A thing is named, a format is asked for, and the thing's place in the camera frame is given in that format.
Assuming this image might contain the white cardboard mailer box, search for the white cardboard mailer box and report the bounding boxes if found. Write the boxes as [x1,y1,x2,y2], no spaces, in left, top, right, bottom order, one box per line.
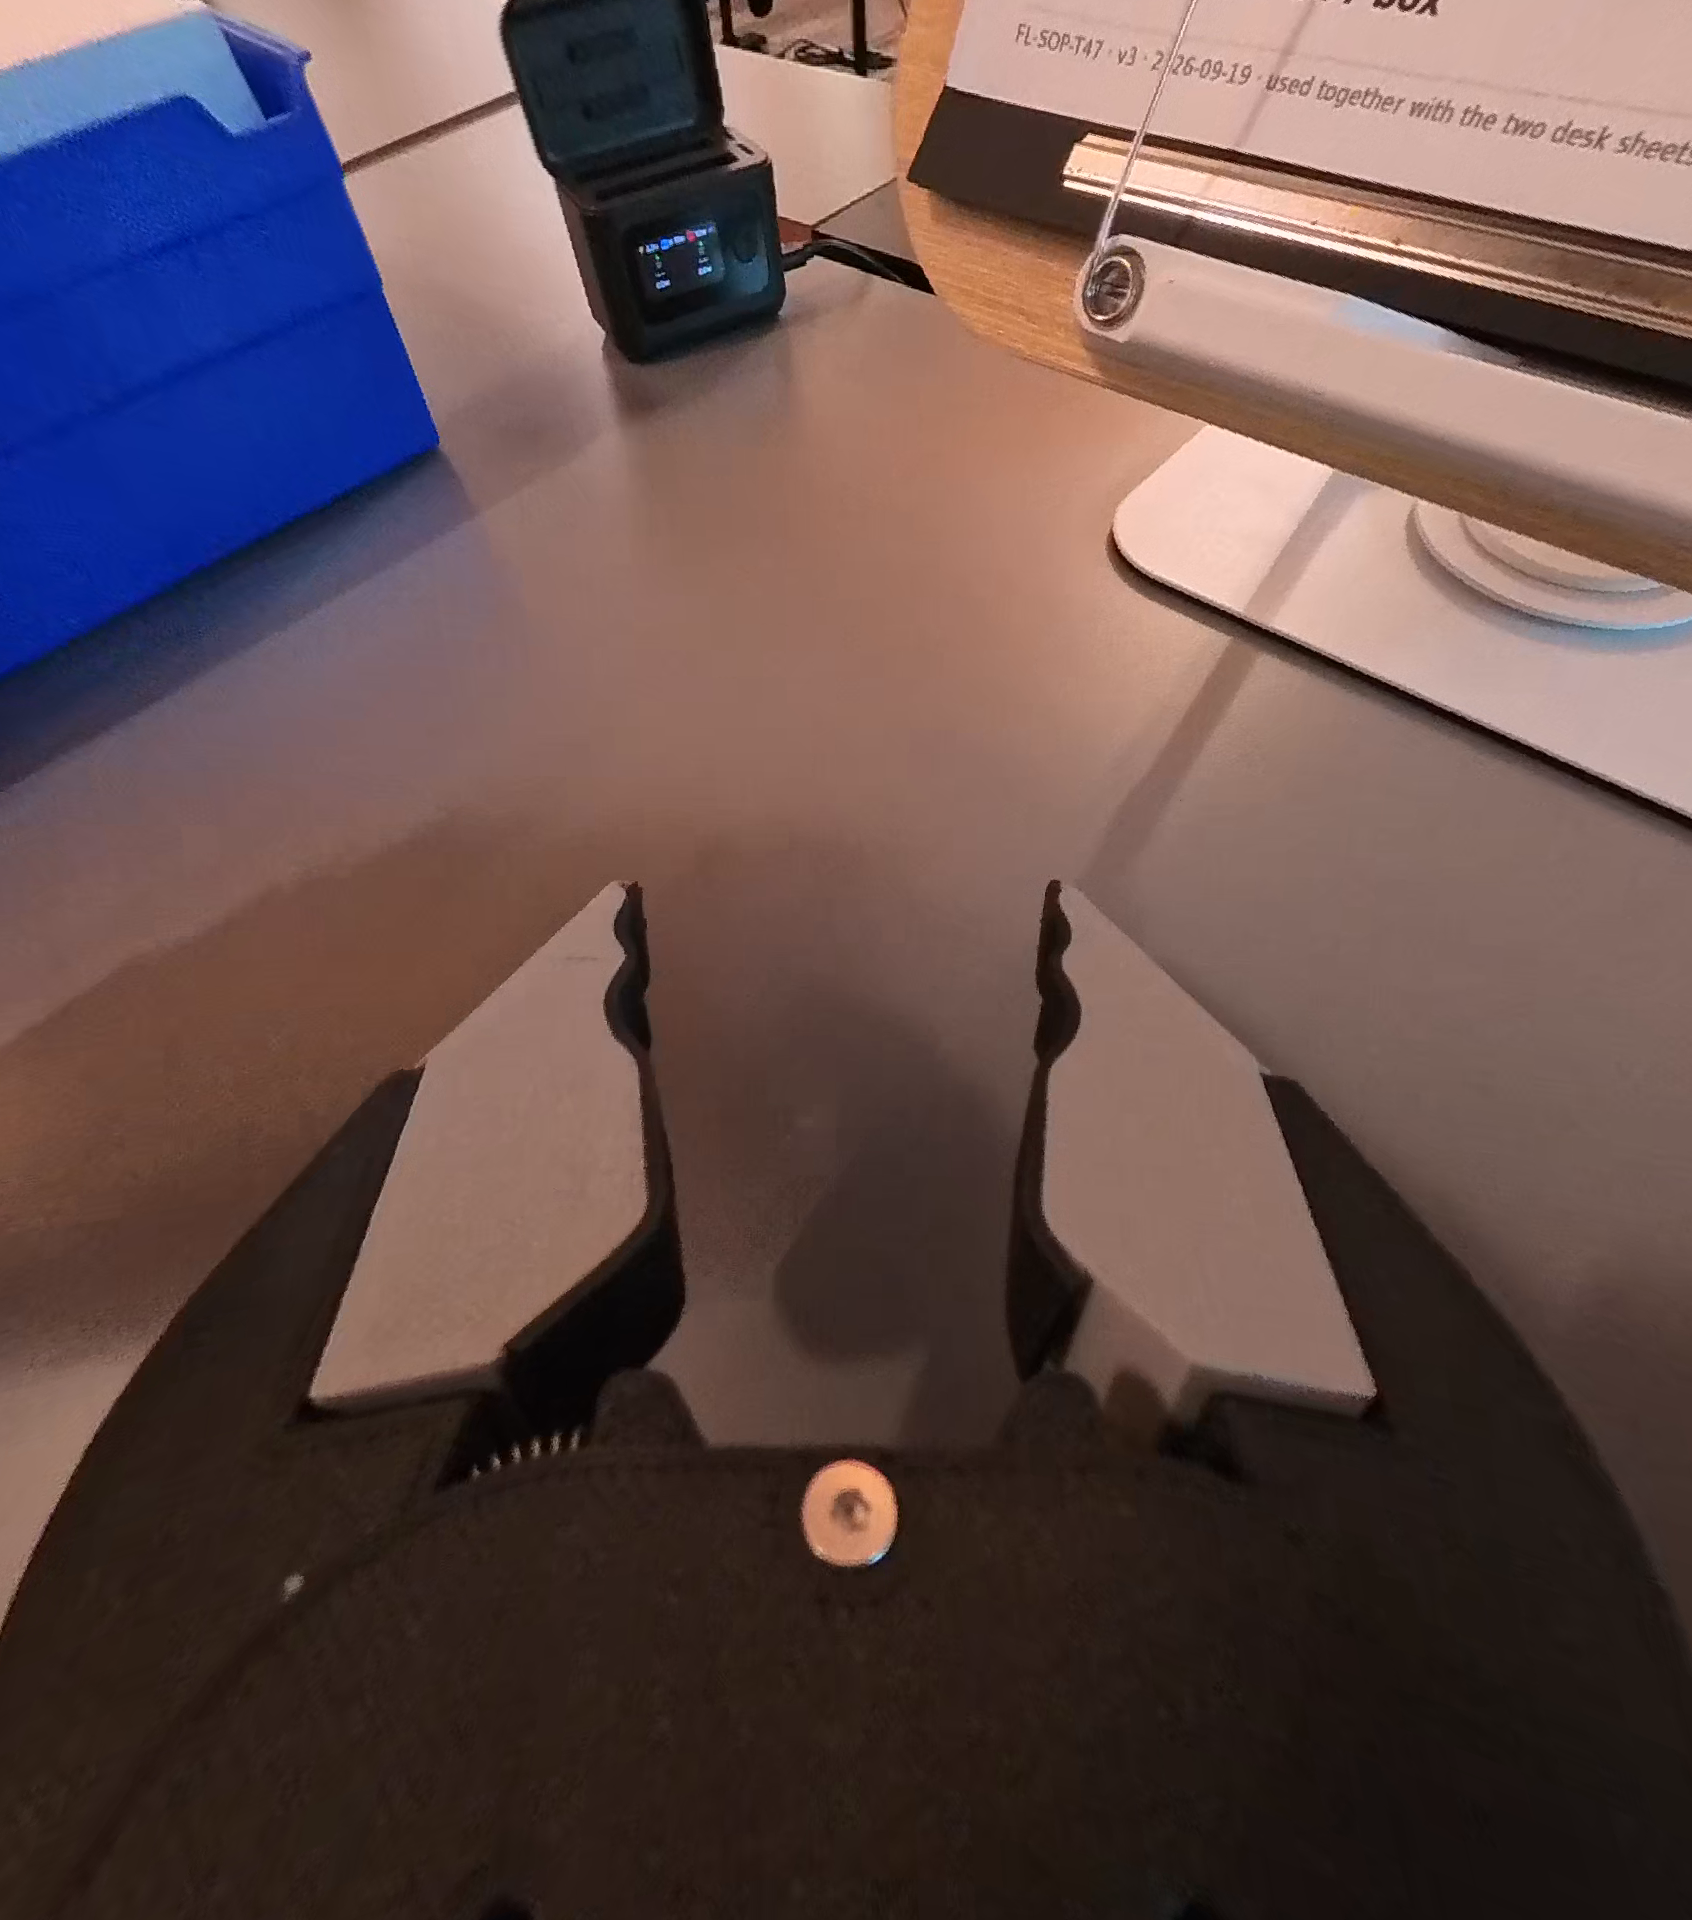
[0,7,264,196]

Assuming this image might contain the printed instruction sheet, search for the printed instruction sheet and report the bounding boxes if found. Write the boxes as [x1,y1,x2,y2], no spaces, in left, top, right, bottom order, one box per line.
[945,0,1692,281]

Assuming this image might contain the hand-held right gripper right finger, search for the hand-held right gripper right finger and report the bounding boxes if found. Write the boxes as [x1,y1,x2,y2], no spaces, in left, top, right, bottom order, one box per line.
[1006,881,1382,1429]

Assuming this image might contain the black charging cable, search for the black charging cable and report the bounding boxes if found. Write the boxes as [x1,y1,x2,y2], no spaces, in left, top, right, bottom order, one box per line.
[776,230,911,283]

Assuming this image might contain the instruction sheet on stand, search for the instruction sheet on stand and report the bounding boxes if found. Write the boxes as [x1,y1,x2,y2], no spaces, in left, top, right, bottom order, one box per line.
[896,0,1692,874]

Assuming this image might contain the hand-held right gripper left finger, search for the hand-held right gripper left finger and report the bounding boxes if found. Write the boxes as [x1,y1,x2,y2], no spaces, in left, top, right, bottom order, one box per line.
[304,881,684,1419]

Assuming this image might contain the black charging case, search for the black charging case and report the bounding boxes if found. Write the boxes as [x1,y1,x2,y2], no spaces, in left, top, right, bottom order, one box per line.
[501,0,792,367]

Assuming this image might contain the blue plastic bin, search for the blue plastic bin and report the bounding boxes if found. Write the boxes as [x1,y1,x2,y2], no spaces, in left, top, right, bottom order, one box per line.
[0,7,444,741]

